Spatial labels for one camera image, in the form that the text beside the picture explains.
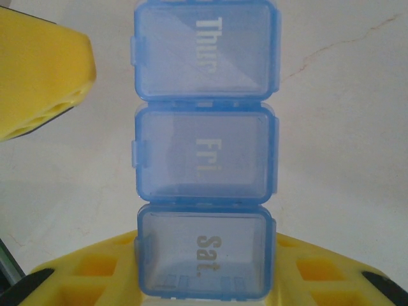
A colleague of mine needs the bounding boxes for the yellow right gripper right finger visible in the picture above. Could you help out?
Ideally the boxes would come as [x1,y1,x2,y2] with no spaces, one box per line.
[266,231,408,306]

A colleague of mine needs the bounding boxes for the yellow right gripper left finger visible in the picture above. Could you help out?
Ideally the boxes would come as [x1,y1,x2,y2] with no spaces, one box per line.
[0,229,144,306]

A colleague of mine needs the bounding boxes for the blue transparent packet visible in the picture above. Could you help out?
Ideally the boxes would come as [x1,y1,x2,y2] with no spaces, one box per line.
[129,0,281,302]

